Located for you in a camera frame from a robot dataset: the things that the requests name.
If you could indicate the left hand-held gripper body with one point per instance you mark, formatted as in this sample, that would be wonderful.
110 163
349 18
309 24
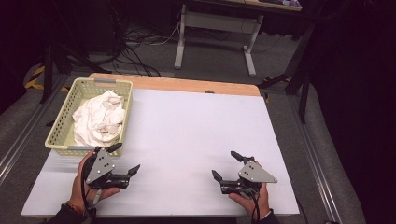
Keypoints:
99 168

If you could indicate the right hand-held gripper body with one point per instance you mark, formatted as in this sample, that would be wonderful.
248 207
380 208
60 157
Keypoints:
253 174

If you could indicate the white baby romper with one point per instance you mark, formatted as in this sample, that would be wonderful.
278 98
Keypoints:
99 119

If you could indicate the pale green plastic basket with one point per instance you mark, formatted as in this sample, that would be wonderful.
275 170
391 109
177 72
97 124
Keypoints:
67 124

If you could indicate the person's right hand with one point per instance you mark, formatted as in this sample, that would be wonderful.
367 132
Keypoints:
263 202

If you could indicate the person's left hand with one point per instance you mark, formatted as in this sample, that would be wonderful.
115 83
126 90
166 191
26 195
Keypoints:
76 193

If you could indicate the dark round table grommet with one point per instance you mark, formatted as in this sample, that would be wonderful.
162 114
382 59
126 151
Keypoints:
209 91

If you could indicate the black tripod stand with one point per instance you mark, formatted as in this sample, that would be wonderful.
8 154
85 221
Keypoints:
48 71

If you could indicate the black metal stand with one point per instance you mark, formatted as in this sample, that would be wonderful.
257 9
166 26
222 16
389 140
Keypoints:
303 77

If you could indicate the yellow and black hazard tape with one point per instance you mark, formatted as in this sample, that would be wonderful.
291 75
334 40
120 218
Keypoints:
34 77

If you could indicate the aluminium floor rail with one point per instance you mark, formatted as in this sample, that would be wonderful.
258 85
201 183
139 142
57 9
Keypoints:
317 161
25 137

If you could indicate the white metal table frame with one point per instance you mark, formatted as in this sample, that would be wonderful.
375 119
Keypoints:
218 21

